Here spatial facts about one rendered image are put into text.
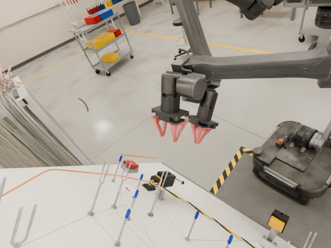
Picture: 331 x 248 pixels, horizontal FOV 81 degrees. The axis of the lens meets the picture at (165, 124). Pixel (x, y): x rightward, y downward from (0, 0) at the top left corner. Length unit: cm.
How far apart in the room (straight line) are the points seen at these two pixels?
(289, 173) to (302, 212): 32
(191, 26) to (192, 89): 35
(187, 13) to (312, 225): 167
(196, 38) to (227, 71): 26
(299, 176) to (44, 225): 164
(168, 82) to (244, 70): 20
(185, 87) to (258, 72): 18
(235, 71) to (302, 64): 14
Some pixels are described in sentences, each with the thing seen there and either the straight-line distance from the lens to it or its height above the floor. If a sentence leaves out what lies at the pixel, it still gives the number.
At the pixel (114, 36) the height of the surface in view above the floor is 61.
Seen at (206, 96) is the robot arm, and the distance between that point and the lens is 71.
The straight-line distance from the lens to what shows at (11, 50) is 847.
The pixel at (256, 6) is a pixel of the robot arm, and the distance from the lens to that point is 104.
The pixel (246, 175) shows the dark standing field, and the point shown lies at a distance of 203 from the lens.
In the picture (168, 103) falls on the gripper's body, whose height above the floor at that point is 141.
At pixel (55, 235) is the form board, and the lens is 50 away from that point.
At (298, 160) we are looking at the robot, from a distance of 186.
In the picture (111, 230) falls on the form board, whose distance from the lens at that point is 54.
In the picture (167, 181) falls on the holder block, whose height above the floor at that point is 115.
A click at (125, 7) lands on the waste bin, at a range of 739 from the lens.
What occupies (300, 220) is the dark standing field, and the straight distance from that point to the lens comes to 192.
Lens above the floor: 174
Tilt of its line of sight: 41 degrees down
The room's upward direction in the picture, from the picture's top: 20 degrees counter-clockwise
